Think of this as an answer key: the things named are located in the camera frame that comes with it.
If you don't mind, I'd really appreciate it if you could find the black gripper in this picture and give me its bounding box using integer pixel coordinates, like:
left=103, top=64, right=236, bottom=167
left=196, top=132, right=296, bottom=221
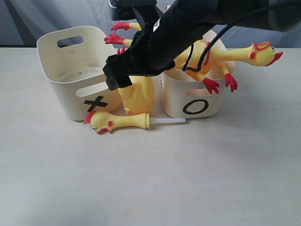
left=103, top=42, right=176, bottom=90

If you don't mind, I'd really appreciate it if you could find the headless yellow chicken body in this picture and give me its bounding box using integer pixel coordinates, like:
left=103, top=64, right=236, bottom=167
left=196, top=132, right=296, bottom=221
left=118, top=76, right=155, bottom=115

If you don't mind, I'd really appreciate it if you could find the detached chicken head with squeaker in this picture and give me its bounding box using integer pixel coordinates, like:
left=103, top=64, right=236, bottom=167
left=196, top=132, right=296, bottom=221
left=83, top=111, right=186, bottom=134

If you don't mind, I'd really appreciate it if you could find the whole yellow rubber chicken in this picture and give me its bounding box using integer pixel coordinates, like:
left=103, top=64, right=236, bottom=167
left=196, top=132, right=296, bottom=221
left=104, top=22, right=283, bottom=74

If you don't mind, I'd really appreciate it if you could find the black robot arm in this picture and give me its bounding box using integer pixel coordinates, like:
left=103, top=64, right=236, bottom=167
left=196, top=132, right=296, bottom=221
left=103, top=0, right=301, bottom=90

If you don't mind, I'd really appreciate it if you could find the cream bin marked X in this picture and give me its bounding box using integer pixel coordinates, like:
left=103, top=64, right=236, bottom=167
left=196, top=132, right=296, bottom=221
left=37, top=26, right=121, bottom=121

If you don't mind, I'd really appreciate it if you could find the black cable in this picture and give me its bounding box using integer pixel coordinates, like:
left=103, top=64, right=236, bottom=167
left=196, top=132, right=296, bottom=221
left=182, top=0, right=301, bottom=73

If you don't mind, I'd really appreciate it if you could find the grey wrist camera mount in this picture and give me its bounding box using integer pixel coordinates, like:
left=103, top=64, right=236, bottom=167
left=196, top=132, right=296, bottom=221
left=108, top=0, right=163, bottom=21

